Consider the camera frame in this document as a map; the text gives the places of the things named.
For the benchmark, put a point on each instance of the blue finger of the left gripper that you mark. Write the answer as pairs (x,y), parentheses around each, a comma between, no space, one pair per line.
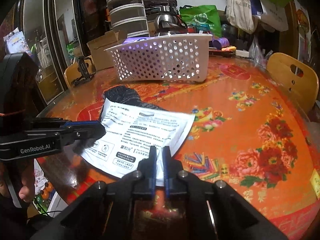
(81,131)
(87,122)

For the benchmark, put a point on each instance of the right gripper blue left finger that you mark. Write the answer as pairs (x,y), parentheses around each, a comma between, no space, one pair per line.
(146,185)

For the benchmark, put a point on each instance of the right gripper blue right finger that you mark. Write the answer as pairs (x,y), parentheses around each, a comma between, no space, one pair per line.
(171,167)

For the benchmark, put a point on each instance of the black sock pack with label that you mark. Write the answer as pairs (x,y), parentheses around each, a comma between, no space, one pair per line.
(132,127)

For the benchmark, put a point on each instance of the purple tissue pack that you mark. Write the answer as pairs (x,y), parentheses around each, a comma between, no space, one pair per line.
(136,39)

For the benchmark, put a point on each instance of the person's left hand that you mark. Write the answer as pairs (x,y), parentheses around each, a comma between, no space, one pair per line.
(26,170)

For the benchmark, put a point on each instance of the black folding phone stand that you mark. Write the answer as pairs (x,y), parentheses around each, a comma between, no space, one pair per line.
(87,70)

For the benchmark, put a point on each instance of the wooden chair left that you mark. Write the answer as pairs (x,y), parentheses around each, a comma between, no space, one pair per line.
(70,74)

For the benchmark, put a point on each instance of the wooden chair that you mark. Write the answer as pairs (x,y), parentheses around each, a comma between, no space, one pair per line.
(70,74)
(300,81)

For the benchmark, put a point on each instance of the brown cardboard box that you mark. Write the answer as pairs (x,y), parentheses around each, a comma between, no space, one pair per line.
(98,46)

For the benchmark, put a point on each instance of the white perforated plastic basket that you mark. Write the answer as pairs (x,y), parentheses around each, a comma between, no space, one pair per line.
(180,57)

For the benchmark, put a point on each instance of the stainless steel kettle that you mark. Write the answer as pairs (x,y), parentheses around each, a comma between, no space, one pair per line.
(168,24)

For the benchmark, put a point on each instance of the striped stacked storage drawers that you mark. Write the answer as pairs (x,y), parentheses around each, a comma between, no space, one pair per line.
(128,16)

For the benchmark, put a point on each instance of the wooden chair right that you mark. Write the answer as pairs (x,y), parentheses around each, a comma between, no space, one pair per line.
(300,81)

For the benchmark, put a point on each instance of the green shopping bag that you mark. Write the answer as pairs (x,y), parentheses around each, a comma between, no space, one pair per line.
(202,15)

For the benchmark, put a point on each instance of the beige canvas tote bag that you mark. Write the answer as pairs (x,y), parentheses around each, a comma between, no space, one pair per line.
(239,15)

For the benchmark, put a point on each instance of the white hanging bag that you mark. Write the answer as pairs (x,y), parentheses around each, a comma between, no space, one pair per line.
(273,15)

